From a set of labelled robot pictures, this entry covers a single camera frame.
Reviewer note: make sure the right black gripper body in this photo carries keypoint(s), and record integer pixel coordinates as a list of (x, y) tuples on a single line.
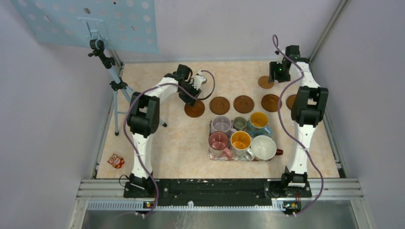
[(277, 73)]

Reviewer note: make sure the brown coaster one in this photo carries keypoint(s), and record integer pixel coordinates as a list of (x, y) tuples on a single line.
[(196, 110)]

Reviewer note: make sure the light brown small coaster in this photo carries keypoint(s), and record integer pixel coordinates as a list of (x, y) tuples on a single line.
[(264, 82)]

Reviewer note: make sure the brown coaster five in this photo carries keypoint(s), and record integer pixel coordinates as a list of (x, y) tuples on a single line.
[(270, 102)]

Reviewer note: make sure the brown coaster two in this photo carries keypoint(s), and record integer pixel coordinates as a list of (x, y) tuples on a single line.
[(219, 105)]

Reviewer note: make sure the brown coaster three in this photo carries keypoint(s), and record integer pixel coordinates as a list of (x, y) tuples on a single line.
[(243, 104)]

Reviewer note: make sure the blue mug yellow inside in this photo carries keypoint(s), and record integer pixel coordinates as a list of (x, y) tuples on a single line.
[(258, 125)]

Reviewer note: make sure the white cup red handle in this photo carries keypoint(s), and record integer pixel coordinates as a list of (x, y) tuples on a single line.
[(264, 148)]

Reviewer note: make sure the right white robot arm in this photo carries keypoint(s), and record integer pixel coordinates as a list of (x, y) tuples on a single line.
[(307, 112)]

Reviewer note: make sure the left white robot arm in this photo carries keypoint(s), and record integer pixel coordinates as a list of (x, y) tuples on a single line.
[(141, 183)]

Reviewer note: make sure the brown coaster six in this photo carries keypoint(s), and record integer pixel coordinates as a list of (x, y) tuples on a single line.
[(290, 101)]

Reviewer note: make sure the small grey-green cup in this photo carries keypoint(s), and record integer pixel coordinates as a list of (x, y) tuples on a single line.
[(240, 123)]

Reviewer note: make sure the lilac mug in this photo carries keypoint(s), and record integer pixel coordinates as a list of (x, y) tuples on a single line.
[(222, 124)]

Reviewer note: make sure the pink mug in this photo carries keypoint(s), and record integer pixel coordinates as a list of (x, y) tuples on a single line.
[(219, 146)]

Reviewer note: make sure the floral tray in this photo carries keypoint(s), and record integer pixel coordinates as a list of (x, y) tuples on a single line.
[(229, 144)]

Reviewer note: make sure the glass mug orange inside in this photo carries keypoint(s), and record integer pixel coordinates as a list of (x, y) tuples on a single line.
[(240, 144)]

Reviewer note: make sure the blue perforated board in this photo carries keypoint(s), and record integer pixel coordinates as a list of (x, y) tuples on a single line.
[(123, 25)]

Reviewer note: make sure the blue tripod stand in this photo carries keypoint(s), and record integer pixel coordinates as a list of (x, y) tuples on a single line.
[(115, 88)]

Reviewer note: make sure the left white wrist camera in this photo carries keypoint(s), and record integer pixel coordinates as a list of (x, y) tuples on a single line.
[(198, 80)]

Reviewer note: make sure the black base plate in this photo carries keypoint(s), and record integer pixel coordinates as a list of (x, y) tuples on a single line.
[(219, 192)]

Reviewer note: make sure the aluminium frame rail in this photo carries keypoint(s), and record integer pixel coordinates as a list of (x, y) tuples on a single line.
[(335, 203)]

